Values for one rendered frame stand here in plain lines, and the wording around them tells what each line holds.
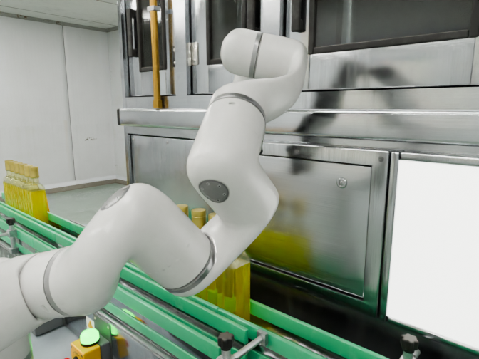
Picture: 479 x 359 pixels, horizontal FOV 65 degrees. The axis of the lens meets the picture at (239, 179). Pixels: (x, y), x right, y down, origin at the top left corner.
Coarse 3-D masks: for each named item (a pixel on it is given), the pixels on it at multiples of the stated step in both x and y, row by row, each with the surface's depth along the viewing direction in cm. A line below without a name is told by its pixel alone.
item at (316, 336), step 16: (64, 224) 149; (256, 304) 85; (256, 320) 86; (272, 320) 83; (288, 320) 80; (288, 336) 81; (304, 336) 77; (320, 336) 75; (336, 336) 73; (320, 352) 76; (336, 352) 73; (352, 352) 70; (368, 352) 68
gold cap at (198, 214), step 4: (196, 208) 90; (200, 208) 90; (192, 212) 88; (196, 212) 88; (200, 212) 88; (204, 212) 88; (192, 216) 88; (196, 216) 88; (200, 216) 88; (204, 216) 89; (192, 220) 89; (196, 220) 88; (200, 220) 88; (204, 220) 89; (196, 224) 88; (200, 224) 88; (204, 224) 89; (200, 228) 88
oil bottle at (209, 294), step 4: (216, 280) 85; (212, 284) 85; (216, 284) 85; (208, 288) 86; (212, 288) 85; (216, 288) 85; (204, 292) 88; (208, 292) 87; (212, 292) 86; (216, 292) 85; (204, 296) 88; (208, 296) 87; (212, 296) 86; (216, 296) 85; (208, 300) 87; (212, 300) 86; (216, 300) 85; (216, 304) 86
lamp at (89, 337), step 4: (92, 328) 95; (84, 332) 93; (88, 332) 93; (92, 332) 93; (96, 332) 94; (84, 336) 92; (88, 336) 92; (92, 336) 92; (96, 336) 93; (84, 340) 92; (88, 340) 92; (92, 340) 92; (96, 340) 93; (84, 344) 92; (88, 344) 92; (92, 344) 92
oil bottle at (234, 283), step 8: (240, 256) 81; (248, 256) 83; (232, 264) 80; (240, 264) 81; (248, 264) 83; (224, 272) 82; (232, 272) 80; (240, 272) 81; (248, 272) 83; (224, 280) 82; (232, 280) 80; (240, 280) 81; (248, 280) 83; (224, 288) 82; (232, 288) 80; (240, 288) 82; (248, 288) 84; (224, 296) 83; (232, 296) 81; (240, 296) 82; (248, 296) 84; (224, 304) 83; (232, 304) 81; (240, 304) 82; (248, 304) 84; (232, 312) 82; (240, 312) 83; (248, 312) 85; (248, 320) 85
